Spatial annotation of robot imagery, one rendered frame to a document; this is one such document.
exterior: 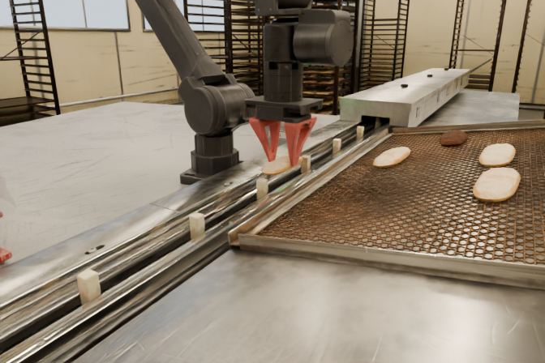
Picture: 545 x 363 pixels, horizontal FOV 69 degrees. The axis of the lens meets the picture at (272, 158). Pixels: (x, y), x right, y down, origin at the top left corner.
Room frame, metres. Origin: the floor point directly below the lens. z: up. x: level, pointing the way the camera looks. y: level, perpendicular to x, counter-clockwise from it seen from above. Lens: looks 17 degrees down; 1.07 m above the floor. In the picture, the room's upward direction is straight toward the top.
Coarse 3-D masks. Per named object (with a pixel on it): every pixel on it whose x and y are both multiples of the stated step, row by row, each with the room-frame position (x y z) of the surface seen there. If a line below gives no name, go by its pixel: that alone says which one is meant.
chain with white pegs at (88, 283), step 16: (336, 144) 0.77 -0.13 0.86; (304, 160) 0.65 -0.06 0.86; (320, 160) 0.72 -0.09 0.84; (256, 192) 0.54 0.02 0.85; (240, 208) 0.50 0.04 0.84; (192, 224) 0.41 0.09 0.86; (160, 256) 0.38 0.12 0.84; (96, 272) 0.30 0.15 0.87; (80, 288) 0.29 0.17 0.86; (96, 288) 0.30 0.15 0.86; (80, 304) 0.30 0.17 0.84
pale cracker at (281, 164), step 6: (282, 156) 0.61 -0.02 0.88; (288, 156) 0.60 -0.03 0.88; (300, 156) 0.62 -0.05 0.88; (270, 162) 0.58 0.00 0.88; (276, 162) 0.57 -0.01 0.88; (282, 162) 0.57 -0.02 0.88; (288, 162) 0.58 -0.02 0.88; (300, 162) 0.60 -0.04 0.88; (264, 168) 0.56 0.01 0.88; (270, 168) 0.55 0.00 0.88; (276, 168) 0.55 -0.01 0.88; (282, 168) 0.56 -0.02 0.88; (288, 168) 0.56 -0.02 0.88; (270, 174) 0.54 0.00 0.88; (276, 174) 0.55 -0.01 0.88
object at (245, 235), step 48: (384, 144) 0.65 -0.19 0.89; (480, 144) 0.56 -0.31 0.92; (528, 144) 0.52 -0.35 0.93; (336, 192) 0.43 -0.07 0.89; (384, 192) 0.41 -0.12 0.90; (528, 192) 0.35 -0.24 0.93; (240, 240) 0.31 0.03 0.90; (288, 240) 0.28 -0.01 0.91; (336, 240) 0.30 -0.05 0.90; (384, 240) 0.29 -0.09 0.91; (432, 240) 0.27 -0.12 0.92; (480, 240) 0.27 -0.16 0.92; (528, 240) 0.26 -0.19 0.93
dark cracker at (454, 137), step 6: (450, 132) 0.63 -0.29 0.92; (456, 132) 0.62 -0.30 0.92; (462, 132) 0.62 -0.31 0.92; (444, 138) 0.60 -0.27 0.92; (450, 138) 0.59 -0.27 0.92; (456, 138) 0.58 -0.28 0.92; (462, 138) 0.59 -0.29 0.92; (444, 144) 0.58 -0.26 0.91; (450, 144) 0.57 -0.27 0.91; (456, 144) 0.57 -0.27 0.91
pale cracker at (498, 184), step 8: (496, 168) 0.41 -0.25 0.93; (504, 168) 0.41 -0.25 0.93; (480, 176) 0.39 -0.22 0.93; (488, 176) 0.38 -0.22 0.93; (496, 176) 0.38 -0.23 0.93; (504, 176) 0.37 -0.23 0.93; (512, 176) 0.37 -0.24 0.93; (520, 176) 0.39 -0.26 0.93; (480, 184) 0.36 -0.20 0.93; (488, 184) 0.36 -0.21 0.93; (496, 184) 0.35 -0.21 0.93; (504, 184) 0.35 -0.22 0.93; (512, 184) 0.35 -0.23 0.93; (480, 192) 0.35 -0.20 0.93; (488, 192) 0.34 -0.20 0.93; (496, 192) 0.34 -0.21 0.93; (504, 192) 0.34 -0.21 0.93; (512, 192) 0.34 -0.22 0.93; (488, 200) 0.34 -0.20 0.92; (496, 200) 0.33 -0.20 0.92
